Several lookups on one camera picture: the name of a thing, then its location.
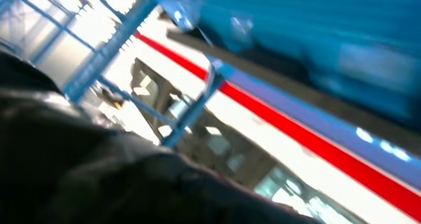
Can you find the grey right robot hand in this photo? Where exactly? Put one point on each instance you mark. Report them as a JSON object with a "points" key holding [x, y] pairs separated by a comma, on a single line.
{"points": [[82, 170]]}

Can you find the blue metal shelf rack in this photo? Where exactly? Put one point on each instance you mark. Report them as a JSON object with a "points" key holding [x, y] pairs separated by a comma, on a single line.
{"points": [[329, 25], [52, 20]]}

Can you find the white car with red stripe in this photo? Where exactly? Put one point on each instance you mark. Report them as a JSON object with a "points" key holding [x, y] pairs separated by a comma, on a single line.
{"points": [[263, 140]]}

